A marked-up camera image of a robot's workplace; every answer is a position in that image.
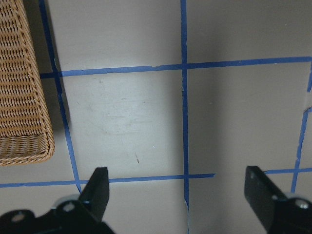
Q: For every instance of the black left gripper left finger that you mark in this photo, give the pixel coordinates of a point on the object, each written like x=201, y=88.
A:
x=95, y=195

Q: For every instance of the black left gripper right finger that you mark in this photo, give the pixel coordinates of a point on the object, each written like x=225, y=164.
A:
x=262, y=195

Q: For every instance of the brown wicker basket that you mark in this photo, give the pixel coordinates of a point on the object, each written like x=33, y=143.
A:
x=26, y=134

